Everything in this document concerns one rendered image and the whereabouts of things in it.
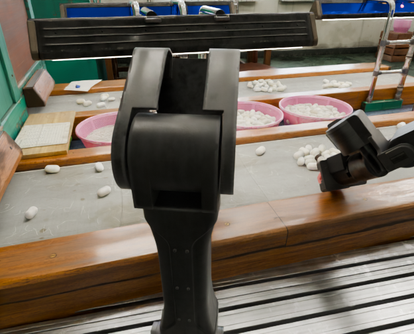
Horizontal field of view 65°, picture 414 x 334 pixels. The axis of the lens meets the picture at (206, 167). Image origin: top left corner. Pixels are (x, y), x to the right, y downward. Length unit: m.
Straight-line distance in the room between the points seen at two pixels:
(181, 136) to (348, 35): 6.80
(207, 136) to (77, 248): 0.44
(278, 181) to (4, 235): 0.61
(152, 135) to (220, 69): 0.08
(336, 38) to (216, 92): 6.64
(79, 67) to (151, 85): 3.24
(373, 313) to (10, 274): 0.61
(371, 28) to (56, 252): 6.97
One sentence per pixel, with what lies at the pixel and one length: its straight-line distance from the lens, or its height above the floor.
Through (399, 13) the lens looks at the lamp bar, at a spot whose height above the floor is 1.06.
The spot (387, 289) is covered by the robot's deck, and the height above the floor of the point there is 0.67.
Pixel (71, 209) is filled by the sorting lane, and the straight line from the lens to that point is 0.78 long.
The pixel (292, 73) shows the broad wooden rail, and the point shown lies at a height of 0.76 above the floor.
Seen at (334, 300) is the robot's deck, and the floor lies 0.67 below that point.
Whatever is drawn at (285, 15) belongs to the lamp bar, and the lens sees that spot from 0.84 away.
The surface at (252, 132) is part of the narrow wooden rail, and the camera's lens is 1.03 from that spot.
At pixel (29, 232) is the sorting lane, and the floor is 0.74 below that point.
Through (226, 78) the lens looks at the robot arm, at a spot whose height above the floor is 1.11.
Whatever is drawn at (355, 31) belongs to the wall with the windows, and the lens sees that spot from 7.07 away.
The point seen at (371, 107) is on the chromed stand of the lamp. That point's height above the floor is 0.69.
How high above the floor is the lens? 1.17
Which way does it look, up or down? 29 degrees down
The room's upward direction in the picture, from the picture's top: straight up
